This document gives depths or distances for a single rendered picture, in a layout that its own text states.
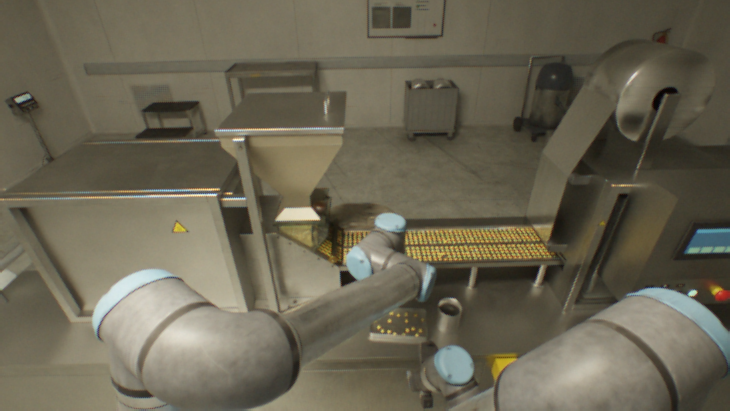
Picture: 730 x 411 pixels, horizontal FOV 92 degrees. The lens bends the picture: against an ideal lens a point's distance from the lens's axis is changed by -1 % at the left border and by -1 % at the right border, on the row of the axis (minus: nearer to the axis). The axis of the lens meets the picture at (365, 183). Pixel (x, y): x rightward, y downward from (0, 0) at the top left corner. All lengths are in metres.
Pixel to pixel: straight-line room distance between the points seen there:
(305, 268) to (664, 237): 1.10
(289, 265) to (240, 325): 0.89
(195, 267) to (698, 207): 1.49
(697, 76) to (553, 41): 4.10
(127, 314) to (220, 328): 0.12
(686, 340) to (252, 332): 0.48
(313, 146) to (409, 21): 3.91
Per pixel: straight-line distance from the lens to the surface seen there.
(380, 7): 4.79
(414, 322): 1.40
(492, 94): 5.32
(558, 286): 1.60
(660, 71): 1.34
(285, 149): 1.06
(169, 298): 0.54
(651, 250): 1.28
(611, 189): 1.29
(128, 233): 1.38
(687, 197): 1.22
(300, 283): 1.43
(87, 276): 1.60
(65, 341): 1.71
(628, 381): 0.47
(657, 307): 0.55
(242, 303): 1.41
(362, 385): 1.45
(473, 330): 1.42
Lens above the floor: 1.89
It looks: 30 degrees down
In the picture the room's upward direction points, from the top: 1 degrees counter-clockwise
